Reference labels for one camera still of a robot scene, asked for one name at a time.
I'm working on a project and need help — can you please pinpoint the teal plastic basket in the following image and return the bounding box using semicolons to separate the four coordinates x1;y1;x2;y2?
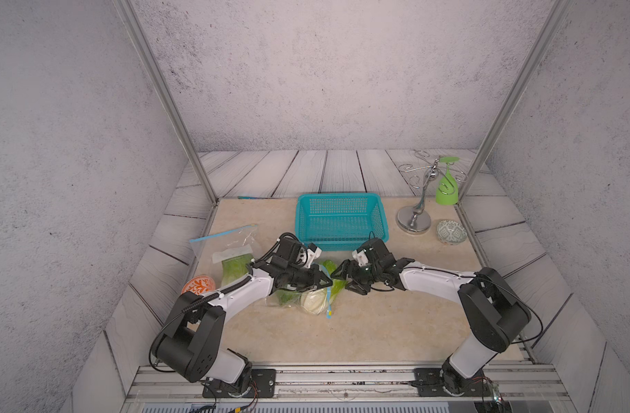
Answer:
294;193;389;251

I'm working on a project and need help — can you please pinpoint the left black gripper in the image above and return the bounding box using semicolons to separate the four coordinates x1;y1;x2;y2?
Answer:
285;264;335;293

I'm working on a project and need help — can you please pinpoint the green plastic goblet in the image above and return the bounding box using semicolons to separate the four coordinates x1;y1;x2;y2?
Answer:
435;157;459;206

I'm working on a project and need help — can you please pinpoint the orange patterned bowl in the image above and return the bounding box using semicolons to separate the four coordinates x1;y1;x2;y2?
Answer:
182;275;217;295

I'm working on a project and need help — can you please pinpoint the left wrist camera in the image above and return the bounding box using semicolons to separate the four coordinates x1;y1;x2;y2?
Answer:
304;243;322;268

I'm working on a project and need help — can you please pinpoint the clear zipper bag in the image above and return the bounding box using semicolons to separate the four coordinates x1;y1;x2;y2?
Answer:
189;225;261;289
265;260;347;318

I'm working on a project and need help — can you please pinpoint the right aluminium frame post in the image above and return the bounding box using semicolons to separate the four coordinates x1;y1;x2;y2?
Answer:
459;0;573;201

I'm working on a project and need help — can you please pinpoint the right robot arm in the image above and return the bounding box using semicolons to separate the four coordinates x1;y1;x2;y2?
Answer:
331;237;536;397

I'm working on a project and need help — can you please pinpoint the aluminium frame post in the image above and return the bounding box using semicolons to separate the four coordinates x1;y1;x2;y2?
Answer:
114;0;218;205
459;0;573;201

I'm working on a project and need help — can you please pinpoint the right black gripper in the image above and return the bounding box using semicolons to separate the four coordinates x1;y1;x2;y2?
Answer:
329;258;383;295

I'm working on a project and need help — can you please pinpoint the chinese cabbage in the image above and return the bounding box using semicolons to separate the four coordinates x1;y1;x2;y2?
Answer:
300;280;347;318
278;262;325;293
221;254;253;287

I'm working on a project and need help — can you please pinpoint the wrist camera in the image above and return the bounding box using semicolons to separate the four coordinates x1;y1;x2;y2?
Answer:
304;243;322;268
352;250;369;267

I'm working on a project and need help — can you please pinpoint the aluminium front rail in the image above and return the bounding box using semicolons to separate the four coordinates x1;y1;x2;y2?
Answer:
119;362;579;413

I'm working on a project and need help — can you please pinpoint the left aluminium frame post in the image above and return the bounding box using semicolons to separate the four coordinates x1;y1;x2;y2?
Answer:
114;0;218;205

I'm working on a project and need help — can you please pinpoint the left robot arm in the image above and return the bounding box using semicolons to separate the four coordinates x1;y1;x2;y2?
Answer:
148;232;333;396

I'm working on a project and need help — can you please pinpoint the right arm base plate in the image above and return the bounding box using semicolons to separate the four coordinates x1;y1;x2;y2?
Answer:
409;368;493;398

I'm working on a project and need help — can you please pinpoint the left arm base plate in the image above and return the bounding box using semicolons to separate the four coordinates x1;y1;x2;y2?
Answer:
202;368;277;399

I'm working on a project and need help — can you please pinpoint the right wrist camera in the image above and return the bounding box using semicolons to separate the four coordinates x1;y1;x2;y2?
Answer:
352;250;369;267

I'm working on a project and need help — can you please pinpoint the silver metal cup rack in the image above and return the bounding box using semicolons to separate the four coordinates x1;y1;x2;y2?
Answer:
396;151;467;234

